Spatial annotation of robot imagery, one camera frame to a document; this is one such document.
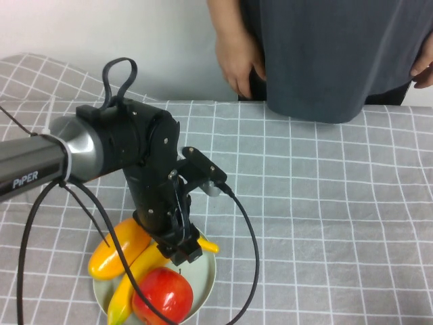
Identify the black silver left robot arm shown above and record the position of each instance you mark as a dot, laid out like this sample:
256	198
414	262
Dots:
118	142

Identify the yellow banana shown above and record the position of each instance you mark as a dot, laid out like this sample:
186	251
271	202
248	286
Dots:
126	291

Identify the person's right hand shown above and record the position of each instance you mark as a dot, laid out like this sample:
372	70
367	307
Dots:
236	64

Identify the person's right forearm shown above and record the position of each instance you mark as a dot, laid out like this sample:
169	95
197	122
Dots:
226	20

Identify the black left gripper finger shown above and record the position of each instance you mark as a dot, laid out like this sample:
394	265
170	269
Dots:
165	251
187	254

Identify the pale green round plate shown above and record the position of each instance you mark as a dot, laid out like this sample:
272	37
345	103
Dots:
203	274

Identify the grey white-checked tablecloth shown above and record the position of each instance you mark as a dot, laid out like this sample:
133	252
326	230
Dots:
338	203

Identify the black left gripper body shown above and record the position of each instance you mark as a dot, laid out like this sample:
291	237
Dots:
176	233

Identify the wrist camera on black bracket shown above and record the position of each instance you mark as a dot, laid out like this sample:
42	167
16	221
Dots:
204	167

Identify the red apple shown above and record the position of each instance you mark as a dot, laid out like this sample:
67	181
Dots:
165	294

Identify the person's left hand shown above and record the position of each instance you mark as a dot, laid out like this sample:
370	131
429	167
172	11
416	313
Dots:
423	72

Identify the white zip tie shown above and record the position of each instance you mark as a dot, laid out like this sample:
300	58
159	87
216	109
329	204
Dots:
66	152

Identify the orange yellow mango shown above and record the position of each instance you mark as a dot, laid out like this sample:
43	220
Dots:
108	254

